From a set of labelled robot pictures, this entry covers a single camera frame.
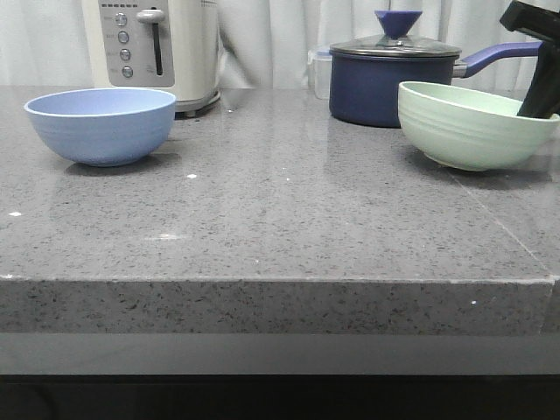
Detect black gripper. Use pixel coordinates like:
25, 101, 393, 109
500, 1, 559, 119

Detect green plastic bowl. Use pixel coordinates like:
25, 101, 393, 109
397, 81, 559, 172

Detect blue plastic bowl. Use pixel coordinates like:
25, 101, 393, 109
24, 87, 176, 167

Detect blue saucepan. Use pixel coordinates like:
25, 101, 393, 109
329, 41, 541, 128

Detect clear plastic container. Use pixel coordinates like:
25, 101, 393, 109
308, 45, 332, 100

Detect cream toaster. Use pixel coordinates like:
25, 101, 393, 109
81, 0, 220, 117

